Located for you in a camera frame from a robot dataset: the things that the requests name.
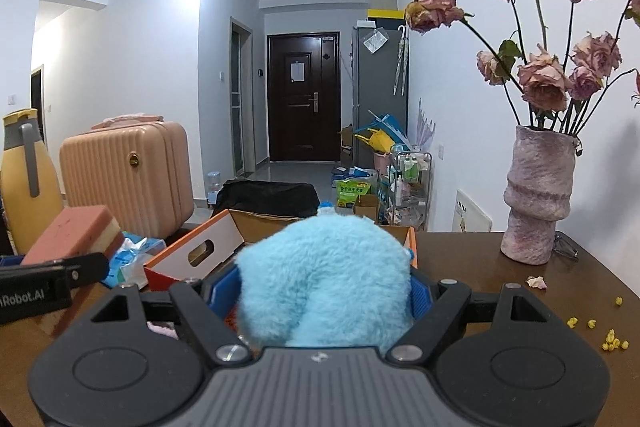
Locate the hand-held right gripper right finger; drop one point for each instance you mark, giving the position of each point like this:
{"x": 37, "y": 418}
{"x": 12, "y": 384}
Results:
{"x": 420, "y": 299}

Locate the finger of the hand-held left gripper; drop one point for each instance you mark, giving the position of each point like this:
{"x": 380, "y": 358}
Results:
{"x": 60, "y": 269}

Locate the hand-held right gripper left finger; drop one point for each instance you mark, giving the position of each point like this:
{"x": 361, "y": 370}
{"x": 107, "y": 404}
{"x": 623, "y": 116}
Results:
{"x": 220, "y": 292}

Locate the pink sponge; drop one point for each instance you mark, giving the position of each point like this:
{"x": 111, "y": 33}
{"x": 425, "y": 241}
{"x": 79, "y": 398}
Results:
{"x": 75, "y": 227}

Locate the red cardboard box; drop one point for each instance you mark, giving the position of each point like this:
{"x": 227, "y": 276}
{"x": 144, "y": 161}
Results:
{"x": 260, "y": 224}

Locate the blue plush toy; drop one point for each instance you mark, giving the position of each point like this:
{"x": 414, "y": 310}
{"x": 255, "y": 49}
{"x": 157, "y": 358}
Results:
{"x": 320, "y": 277}

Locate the blue tissue pack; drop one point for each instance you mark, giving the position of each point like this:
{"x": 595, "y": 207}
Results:
{"x": 132, "y": 257}

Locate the yellow thermos jug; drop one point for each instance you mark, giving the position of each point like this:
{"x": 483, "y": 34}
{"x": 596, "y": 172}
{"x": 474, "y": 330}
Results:
{"x": 20, "y": 207}

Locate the white flat panel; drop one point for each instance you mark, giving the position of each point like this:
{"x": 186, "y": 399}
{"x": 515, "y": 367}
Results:
{"x": 470, "y": 217}

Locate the small water dispenser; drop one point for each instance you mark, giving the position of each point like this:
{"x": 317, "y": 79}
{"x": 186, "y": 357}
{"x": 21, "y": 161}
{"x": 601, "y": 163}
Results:
{"x": 213, "y": 189}

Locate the pink ribbed suitcase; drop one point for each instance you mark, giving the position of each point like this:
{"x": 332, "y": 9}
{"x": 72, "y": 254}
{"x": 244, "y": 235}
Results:
{"x": 125, "y": 187}

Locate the black bag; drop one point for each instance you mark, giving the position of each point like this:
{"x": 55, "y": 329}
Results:
{"x": 265, "y": 197}

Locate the small open cardboard box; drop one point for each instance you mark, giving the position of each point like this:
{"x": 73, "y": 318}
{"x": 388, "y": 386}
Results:
{"x": 366, "y": 207}

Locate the metal trolley rack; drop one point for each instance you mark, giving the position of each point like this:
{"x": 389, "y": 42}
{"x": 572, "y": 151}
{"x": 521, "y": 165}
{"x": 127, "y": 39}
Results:
{"x": 410, "y": 187}

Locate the pink fallen petal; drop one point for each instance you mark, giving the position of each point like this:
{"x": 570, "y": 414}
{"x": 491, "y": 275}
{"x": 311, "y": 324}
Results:
{"x": 536, "y": 282}

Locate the green printed bag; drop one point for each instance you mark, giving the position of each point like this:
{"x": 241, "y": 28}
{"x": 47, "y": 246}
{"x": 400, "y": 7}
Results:
{"x": 350, "y": 194}

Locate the pink bucket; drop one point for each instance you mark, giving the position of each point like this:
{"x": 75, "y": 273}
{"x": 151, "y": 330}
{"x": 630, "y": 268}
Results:
{"x": 382, "y": 162}

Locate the eyeglasses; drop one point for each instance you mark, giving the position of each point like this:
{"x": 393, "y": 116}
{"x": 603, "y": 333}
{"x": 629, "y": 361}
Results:
{"x": 567, "y": 249}

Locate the pink textured vase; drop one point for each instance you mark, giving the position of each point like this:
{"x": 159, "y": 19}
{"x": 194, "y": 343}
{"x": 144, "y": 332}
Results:
{"x": 537, "y": 197}

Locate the pink fluffy cloth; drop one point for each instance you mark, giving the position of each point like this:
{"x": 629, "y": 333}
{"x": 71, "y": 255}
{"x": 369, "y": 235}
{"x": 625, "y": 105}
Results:
{"x": 130, "y": 121}

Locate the brown cardboard box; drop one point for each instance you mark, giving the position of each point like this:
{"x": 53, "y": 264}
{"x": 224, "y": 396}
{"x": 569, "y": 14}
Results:
{"x": 346, "y": 147}

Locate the grey-framed side door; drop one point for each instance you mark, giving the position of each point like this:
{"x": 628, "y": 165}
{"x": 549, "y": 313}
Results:
{"x": 240, "y": 107}

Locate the dark brown entrance door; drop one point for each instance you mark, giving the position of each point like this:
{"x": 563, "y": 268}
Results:
{"x": 300, "y": 122}

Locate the yellow flower crumbs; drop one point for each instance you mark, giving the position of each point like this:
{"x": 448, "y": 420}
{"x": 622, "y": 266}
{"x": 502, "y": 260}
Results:
{"x": 612, "y": 342}

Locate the grey metal cabinet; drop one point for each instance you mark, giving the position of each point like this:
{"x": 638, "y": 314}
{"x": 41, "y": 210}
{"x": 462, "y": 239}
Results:
{"x": 365, "y": 97}

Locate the white paper notice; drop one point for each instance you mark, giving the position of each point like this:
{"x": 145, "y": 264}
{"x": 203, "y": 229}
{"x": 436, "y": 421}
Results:
{"x": 297, "y": 72}

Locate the folded clear umbrella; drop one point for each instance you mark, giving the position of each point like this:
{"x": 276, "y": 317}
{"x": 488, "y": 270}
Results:
{"x": 401, "y": 62}

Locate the bunch of dried pink roses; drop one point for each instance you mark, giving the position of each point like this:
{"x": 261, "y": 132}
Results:
{"x": 542, "y": 79}

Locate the clear plastic bag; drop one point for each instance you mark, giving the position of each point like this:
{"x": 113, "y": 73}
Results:
{"x": 376, "y": 41}

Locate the yellow box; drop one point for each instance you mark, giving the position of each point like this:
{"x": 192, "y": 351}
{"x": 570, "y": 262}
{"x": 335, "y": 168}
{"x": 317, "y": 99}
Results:
{"x": 385, "y": 15}

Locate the white wall outlet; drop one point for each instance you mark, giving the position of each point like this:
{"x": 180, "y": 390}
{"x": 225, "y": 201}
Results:
{"x": 440, "y": 152}

